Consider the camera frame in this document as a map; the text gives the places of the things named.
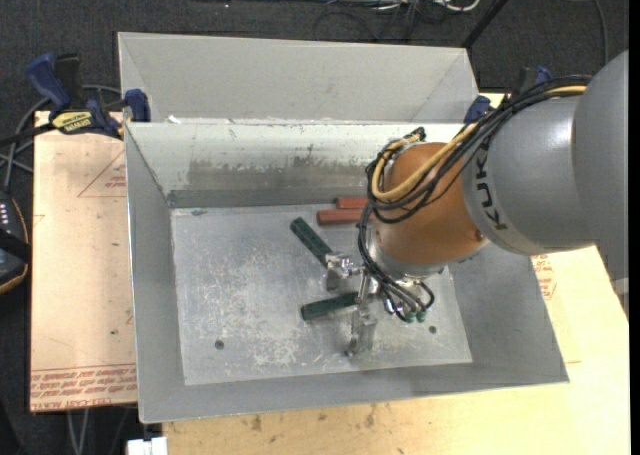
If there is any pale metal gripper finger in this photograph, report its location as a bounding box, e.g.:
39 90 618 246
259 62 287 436
343 308 376 359
324 251 363 293

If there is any dark green flat block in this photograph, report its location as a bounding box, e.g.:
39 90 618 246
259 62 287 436
289 216 335 265
300 291 361 322

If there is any red-brown flat block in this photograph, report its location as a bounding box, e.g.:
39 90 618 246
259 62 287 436
316 208 375 227
333 196 372 211

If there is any grey metal bin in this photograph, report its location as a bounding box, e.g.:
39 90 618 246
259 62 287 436
117 31 570 424

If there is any brown cardboard board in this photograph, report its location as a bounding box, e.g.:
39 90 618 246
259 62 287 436
29 110 139 413

